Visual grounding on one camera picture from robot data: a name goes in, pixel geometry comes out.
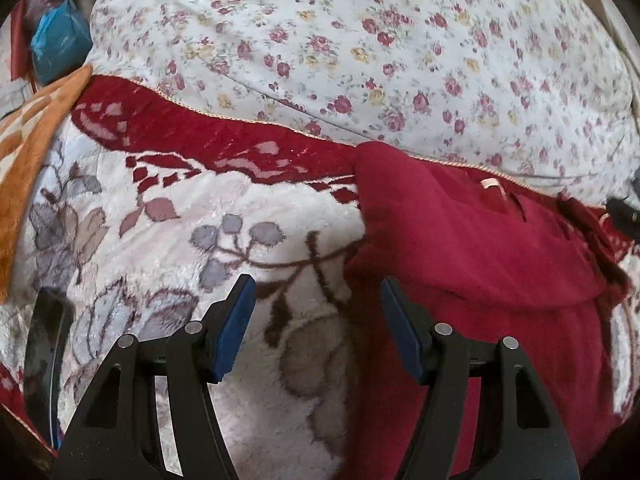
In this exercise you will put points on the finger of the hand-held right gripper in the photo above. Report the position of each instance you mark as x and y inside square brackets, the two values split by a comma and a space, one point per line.
[625, 216]

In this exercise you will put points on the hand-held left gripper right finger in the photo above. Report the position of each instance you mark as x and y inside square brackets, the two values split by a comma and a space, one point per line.
[403, 325]

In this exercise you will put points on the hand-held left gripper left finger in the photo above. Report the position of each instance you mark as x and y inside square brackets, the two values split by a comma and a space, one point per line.
[234, 325]

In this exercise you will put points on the red knit garment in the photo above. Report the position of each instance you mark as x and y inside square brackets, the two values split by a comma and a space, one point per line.
[480, 280]

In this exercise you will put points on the red and white plush blanket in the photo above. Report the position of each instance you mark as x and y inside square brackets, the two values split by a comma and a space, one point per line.
[210, 240]

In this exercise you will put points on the black flat device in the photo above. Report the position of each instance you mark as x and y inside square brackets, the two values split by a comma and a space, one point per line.
[46, 355]

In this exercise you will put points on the orange patterned cloth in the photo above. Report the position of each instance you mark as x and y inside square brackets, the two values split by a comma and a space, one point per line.
[30, 160]

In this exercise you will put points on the white floral duvet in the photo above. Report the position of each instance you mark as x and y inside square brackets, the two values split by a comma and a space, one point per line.
[350, 45]

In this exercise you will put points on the blue plastic bag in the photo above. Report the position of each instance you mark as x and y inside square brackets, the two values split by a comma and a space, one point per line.
[56, 40]

